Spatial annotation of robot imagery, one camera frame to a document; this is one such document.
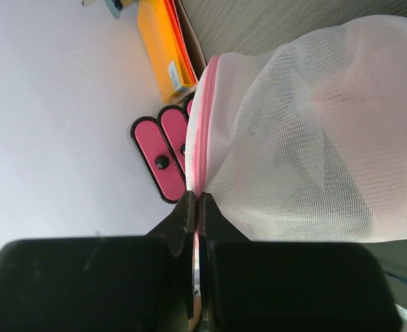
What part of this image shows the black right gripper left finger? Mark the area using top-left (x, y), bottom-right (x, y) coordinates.
top-left (0, 192), bottom-right (196, 331)

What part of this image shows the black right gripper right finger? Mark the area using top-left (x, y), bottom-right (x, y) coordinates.
top-left (198, 193), bottom-right (403, 331)

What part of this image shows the white mesh laundry bag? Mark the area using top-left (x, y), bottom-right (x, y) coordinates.
top-left (185, 15), bottom-right (407, 242)

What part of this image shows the teal plastic laundry basket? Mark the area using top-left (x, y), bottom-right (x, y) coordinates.
top-left (104, 0), bottom-right (123, 19)

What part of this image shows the black case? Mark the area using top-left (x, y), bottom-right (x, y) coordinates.
top-left (127, 104), bottom-right (189, 204)

